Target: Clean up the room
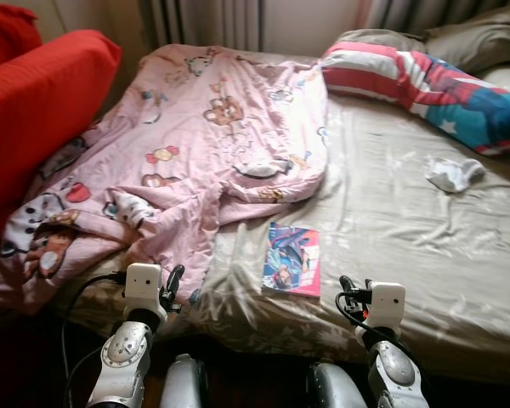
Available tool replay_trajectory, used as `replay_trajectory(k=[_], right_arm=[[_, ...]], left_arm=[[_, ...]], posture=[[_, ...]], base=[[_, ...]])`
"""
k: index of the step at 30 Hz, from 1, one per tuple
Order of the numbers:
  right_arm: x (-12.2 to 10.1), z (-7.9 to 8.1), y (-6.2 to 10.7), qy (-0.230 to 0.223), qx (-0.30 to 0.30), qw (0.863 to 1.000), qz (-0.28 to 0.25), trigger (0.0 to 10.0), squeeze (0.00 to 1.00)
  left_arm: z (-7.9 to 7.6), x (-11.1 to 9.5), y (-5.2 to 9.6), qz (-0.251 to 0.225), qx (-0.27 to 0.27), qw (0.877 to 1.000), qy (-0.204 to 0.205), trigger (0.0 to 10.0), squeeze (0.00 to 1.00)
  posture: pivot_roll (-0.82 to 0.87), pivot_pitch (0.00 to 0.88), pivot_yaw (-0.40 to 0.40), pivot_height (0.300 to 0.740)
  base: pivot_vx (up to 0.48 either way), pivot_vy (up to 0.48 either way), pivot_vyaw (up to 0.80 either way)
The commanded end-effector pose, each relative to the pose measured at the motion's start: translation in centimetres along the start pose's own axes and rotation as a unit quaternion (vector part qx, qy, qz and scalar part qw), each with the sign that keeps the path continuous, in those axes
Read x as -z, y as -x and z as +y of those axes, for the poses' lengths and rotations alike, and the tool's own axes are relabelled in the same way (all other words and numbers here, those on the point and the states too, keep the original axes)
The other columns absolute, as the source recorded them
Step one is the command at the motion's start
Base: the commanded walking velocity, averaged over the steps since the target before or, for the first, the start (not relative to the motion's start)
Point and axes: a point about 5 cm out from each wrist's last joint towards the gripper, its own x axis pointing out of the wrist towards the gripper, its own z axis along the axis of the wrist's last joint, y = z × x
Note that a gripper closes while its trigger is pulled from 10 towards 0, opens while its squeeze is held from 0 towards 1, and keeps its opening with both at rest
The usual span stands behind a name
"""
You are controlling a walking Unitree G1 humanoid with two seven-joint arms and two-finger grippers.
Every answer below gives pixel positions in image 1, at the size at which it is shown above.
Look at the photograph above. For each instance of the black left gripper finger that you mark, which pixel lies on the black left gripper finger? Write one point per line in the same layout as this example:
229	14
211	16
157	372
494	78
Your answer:
177	279

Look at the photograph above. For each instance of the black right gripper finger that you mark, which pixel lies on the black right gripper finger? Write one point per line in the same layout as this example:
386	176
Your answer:
346	284

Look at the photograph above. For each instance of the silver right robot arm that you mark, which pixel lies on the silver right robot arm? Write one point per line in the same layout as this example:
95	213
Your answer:
395	370

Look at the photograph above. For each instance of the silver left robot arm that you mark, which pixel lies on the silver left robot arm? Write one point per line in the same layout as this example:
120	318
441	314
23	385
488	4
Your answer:
123	357

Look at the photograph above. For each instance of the blue pink comic book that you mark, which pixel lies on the blue pink comic book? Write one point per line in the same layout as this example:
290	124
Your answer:
291	259

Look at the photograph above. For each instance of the beige floral bedsheet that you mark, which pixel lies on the beige floral bedsheet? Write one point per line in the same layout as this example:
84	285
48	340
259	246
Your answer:
391	238

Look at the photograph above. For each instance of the silver left robot leg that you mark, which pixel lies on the silver left robot leg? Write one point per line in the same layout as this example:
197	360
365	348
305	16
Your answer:
183	387

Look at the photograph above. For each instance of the white sock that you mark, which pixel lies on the white sock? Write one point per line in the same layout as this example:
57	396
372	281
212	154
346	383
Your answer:
452	176

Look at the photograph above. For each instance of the pink cartoon print blanket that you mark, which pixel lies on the pink cartoon print blanket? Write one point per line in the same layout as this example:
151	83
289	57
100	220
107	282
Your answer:
195	127

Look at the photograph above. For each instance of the striped red blue bolster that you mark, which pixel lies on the striped red blue bolster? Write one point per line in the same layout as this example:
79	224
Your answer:
425	93

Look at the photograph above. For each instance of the large red cushion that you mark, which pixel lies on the large red cushion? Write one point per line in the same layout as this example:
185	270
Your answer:
42	110

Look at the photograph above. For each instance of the flat beige pillow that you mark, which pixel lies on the flat beige pillow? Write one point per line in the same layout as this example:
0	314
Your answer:
374	38

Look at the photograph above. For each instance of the pink sheer curtain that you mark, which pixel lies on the pink sheer curtain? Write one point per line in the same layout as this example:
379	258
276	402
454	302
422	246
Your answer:
363	13

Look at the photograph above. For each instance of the crumpled beige pillow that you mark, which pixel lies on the crumpled beige pillow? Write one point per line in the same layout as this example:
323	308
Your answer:
484	38

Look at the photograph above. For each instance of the grey curtain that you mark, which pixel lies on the grey curtain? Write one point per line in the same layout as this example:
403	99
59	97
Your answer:
425	13

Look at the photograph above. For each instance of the small red cushion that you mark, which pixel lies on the small red cushion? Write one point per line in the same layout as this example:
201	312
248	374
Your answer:
4	34

